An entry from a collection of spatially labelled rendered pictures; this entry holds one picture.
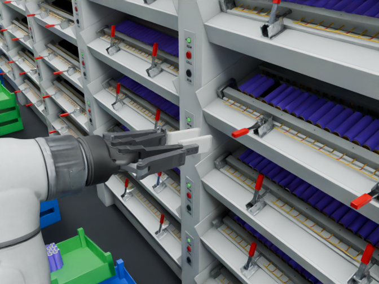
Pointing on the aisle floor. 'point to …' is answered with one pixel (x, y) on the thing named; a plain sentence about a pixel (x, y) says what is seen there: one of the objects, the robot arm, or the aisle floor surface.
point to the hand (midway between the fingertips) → (189, 142)
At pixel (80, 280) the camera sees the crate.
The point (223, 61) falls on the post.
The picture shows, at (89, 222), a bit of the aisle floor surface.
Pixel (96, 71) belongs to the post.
